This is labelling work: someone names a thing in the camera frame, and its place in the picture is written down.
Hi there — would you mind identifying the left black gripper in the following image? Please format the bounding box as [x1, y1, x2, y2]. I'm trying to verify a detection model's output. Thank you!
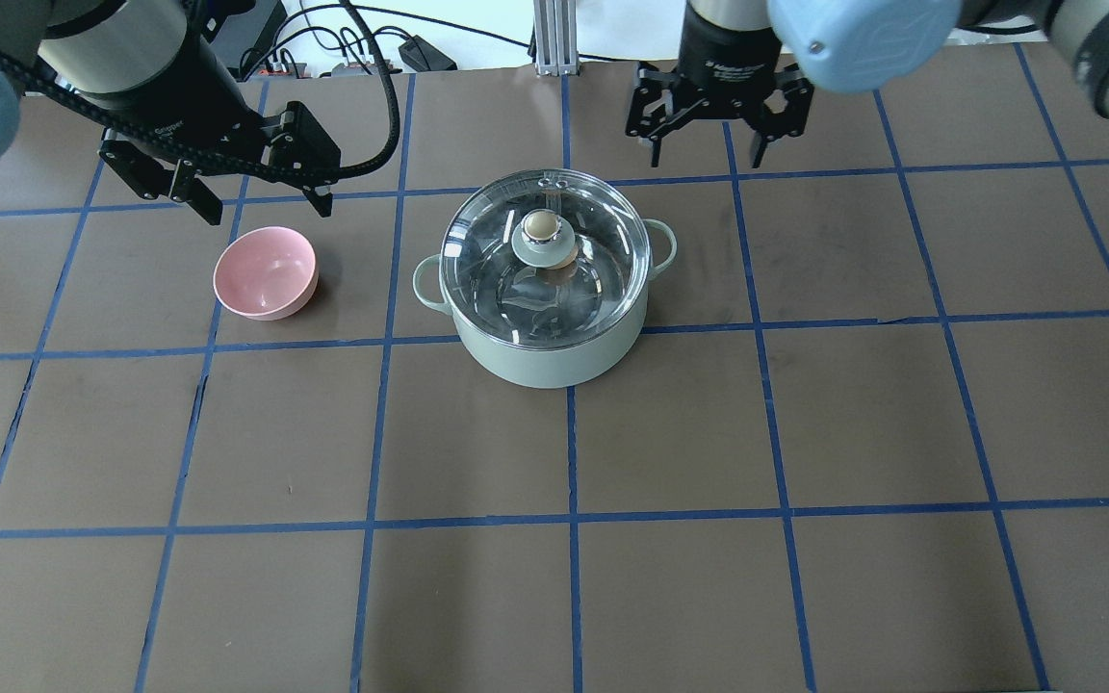
[73, 19, 342, 225]

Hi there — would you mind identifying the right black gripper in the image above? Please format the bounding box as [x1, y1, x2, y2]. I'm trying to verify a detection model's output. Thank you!
[624, 14, 815, 169]

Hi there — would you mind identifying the glass pot lid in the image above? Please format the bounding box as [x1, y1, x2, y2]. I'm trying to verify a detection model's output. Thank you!
[436, 169, 667, 350]

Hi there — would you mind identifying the brown egg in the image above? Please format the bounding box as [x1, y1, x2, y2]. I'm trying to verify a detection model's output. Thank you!
[536, 246, 580, 286]

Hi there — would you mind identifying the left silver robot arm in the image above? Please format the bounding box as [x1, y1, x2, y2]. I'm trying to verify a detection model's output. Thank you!
[0, 1, 343, 224]

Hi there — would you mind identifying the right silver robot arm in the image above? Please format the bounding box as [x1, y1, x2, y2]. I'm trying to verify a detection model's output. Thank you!
[624, 1, 1109, 167]

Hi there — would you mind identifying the pale green steel pot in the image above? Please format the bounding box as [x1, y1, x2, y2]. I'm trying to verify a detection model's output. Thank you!
[413, 169, 679, 389]

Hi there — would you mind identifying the pink bowl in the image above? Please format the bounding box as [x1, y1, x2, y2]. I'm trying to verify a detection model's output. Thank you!
[212, 225, 321, 322]

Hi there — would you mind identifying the black power brick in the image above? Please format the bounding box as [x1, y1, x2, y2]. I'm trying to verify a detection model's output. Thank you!
[208, 1, 286, 79]

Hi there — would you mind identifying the aluminium frame post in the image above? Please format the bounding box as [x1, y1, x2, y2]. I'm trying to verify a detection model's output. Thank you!
[531, 0, 580, 77]

